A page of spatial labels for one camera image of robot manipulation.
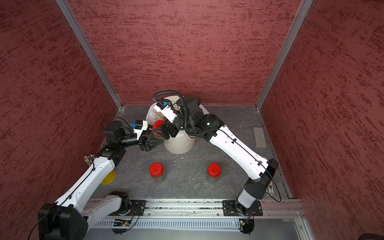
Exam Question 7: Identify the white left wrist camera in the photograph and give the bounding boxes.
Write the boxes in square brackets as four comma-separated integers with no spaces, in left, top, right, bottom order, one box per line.
[130,120,149,140]

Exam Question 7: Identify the yellow pencil cup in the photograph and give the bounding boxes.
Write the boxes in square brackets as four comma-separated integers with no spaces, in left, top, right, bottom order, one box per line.
[101,170,116,185]

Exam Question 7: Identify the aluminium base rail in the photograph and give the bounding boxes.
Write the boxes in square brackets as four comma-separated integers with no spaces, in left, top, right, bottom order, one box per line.
[139,199,306,219]

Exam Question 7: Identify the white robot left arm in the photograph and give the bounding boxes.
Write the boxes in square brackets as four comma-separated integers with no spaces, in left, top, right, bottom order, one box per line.
[36,121,161,240]

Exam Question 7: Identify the cream plastic trash bin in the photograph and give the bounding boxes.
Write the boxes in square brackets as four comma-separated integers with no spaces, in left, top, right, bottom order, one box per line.
[164,130,196,155]

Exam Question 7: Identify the black corrugated cable conduit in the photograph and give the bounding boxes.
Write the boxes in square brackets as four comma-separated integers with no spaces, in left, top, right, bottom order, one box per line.
[151,90,205,137]

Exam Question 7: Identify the white printed bin liner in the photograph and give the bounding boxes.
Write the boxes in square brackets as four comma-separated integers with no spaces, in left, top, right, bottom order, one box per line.
[146,102,209,126]

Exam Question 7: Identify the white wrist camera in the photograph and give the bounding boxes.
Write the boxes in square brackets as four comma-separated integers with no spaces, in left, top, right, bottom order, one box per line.
[155,102,178,123]
[130,120,149,140]

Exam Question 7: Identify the red lid jar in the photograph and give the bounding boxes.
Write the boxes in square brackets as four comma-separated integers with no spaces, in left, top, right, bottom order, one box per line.
[149,163,166,182]
[151,120,165,140]
[207,163,221,182]

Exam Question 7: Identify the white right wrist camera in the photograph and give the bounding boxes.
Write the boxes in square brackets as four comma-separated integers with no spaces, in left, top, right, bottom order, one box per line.
[155,102,178,123]

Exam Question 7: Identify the grey rectangular pad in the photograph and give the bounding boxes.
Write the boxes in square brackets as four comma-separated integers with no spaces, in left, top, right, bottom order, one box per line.
[253,127,267,149]

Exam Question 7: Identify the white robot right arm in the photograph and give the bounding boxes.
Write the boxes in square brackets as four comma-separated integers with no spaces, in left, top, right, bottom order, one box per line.
[154,114,279,210]

